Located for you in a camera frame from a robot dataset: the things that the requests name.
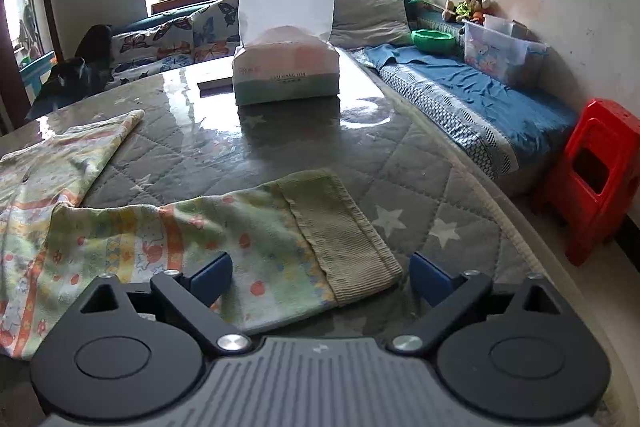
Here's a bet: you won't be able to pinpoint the colourful patterned child garment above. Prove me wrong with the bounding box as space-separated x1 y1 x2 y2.
1 109 402 360

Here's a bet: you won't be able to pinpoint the blue sheet on bench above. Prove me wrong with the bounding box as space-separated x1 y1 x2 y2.
349 43 577 180

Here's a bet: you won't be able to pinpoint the red plastic stool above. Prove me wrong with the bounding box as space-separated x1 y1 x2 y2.
544 98 639 267

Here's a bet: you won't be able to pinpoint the dark flat remote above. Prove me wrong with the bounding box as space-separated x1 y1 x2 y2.
198 77 232 91

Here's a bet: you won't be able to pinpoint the black bag on bench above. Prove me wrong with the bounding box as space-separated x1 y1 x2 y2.
26 25 113 121

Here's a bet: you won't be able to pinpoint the green plastic bowl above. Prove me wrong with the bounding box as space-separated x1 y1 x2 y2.
411 29 457 54

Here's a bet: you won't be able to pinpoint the clear plastic storage box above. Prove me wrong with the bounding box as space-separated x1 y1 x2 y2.
463 20 549 88

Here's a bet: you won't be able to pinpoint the tissue pack with white sheet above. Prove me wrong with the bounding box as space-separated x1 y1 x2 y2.
232 0 340 106

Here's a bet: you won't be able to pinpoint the butterfly print pillow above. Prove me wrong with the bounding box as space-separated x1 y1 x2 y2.
111 0 240 82

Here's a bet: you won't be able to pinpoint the brown and green plush toys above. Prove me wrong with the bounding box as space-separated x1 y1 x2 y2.
442 0 492 25

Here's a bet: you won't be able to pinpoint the grey cushion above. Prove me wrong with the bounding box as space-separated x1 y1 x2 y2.
329 0 411 49

